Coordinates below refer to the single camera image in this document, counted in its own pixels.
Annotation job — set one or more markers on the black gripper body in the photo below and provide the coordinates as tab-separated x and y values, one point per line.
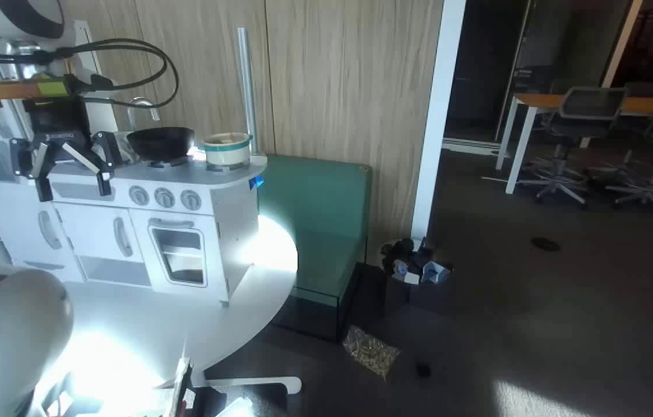
57	120

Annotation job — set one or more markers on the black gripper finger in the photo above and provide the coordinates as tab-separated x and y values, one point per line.
92	164
42	171

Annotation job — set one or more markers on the white bowl with teal stripe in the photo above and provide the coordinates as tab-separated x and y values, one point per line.
226	153

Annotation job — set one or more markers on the black bowl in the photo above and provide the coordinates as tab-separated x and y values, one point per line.
160	143

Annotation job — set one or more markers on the round white kitchen knob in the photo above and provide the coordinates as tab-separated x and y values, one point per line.
141	196
190	201
165	197

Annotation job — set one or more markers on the white toy kitchen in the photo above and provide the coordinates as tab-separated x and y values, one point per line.
104	233

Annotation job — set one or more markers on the blue clip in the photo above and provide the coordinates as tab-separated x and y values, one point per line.
258	183

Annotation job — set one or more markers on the white table base foot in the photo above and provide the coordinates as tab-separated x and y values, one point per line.
253	383

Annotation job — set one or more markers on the speckled floor mat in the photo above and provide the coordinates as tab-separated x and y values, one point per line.
371	351

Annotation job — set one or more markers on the white pillar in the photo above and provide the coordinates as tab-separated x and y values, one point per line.
438	117

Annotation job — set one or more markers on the small black floor object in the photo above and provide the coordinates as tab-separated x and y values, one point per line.
422	369

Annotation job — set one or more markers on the orange top table white legs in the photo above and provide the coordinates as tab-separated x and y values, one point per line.
540	101

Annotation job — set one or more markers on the wooden wrist mount plate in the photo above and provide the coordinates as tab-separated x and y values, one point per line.
4	91

